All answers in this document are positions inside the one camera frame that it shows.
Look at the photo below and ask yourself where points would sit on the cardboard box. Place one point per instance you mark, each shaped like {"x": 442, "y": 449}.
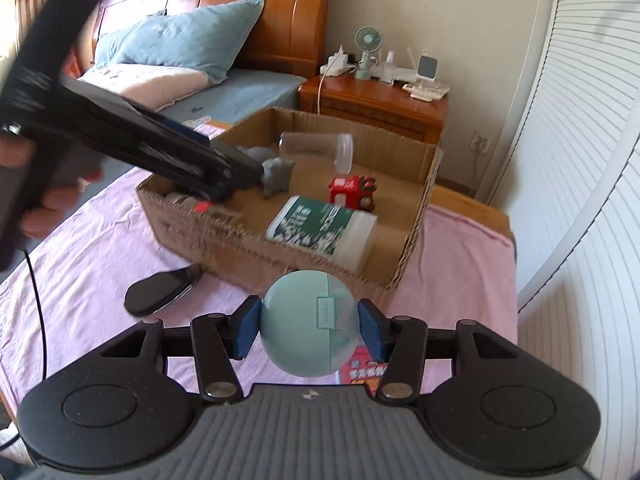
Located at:
{"x": 241, "y": 254}

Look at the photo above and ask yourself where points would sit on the black case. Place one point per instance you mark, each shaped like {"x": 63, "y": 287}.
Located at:
{"x": 161, "y": 289}

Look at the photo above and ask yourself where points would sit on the wooden nightstand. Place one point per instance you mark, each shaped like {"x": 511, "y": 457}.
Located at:
{"x": 374, "y": 104}

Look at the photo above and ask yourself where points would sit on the teal earbud case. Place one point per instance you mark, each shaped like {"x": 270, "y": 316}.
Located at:
{"x": 309, "y": 323}

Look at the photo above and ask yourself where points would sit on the red toy train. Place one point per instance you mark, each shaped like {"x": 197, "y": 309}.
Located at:
{"x": 353, "y": 192}

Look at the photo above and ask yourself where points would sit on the white power strip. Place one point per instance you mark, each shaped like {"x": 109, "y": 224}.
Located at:
{"x": 338, "y": 64}

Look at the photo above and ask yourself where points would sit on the white louvered wardrobe door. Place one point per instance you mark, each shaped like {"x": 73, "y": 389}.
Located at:
{"x": 570, "y": 186}

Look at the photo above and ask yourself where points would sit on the small clear bottle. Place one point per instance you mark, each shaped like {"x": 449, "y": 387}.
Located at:
{"x": 387, "y": 69}

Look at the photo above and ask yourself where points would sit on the blue bed sheet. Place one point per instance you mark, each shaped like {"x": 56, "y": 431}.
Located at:
{"x": 243, "y": 93}

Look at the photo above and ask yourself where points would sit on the person's left hand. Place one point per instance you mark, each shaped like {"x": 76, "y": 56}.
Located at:
{"x": 41, "y": 221}

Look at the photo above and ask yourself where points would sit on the wall socket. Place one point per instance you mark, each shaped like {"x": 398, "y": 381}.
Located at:
{"x": 480, "y": 143}

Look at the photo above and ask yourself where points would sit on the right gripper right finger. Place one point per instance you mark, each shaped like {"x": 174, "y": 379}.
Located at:
{"x": 400, "y": 344}

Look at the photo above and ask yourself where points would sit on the white smart display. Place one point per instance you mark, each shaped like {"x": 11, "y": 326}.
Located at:
{"x": 426, "y": 70}

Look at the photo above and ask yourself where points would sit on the bottle of yellow capsules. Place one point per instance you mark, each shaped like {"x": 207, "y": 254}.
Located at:
{"x": 200, "y": 206}

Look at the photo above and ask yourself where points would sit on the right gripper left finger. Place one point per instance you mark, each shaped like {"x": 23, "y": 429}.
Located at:
{"x": 217, "y": 340}

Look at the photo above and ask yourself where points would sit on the red refill card box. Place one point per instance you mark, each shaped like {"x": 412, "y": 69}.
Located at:
{"x": 362, "y": 369}

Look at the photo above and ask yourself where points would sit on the blue pillow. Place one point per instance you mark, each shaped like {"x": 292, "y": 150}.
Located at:
{"x": 208, "y": 39}

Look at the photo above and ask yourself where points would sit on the pink blanket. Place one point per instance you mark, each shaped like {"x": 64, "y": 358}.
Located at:
{"x": 67, "y": 297}

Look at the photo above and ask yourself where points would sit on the grey toy elephant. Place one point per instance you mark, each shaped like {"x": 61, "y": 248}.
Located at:
{"x": 278, "y": 171}

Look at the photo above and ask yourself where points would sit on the white medical wipes canister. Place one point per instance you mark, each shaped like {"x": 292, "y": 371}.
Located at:
{"x": 340, "y": 235}

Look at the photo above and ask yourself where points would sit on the green desk fan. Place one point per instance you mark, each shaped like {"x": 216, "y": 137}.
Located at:
{"x": 368, "y": 40}

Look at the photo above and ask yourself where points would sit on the clear plastic jar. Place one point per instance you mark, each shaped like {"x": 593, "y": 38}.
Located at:
{"x": 340, "y": 147}

